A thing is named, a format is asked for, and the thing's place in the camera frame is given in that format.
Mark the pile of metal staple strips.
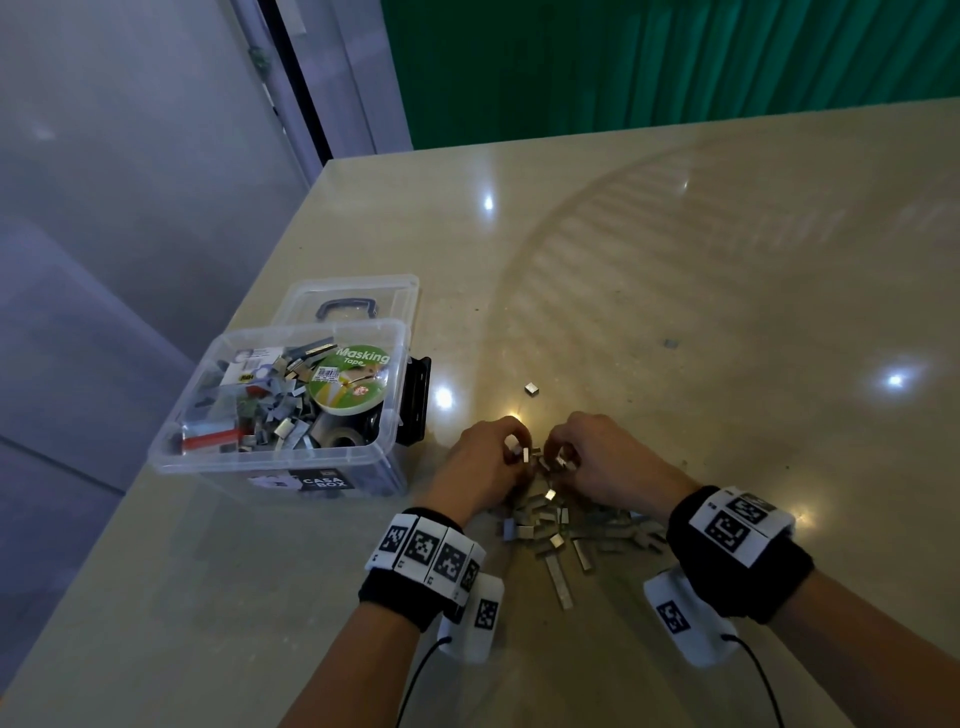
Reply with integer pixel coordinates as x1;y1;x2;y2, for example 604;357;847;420
495;379;674;614

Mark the small white staple box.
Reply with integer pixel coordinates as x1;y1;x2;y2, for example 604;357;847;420
225;348;287;386

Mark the transparent box lid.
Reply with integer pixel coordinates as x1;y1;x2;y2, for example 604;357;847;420
274;274;422;335

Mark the red stapler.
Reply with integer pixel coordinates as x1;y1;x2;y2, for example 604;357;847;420
180;429;245;452

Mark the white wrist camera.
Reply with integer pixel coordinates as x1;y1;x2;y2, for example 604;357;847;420
643;567;740;671
435;573;507;666

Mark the black window post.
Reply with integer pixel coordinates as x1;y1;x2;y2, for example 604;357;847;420
255;0;339;170

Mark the person's right forearm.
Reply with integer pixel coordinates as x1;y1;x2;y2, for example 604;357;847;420
777;570;960;728

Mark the black camera cable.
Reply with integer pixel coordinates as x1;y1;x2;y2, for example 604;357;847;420
723;637;788;728
394;630;456;728

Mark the person's right hand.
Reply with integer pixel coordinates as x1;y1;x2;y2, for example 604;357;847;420
541;412;704;522

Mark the person's left forearm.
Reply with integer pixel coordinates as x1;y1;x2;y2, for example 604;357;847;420
282;603;437;728

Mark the transparent storage box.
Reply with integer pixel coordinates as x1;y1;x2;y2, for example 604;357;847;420
147;318;434;500

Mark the person's left hand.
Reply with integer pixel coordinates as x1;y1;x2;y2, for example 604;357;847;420
420;417;534;527

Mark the green curtain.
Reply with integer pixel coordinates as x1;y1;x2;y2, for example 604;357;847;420
379;0;960;152

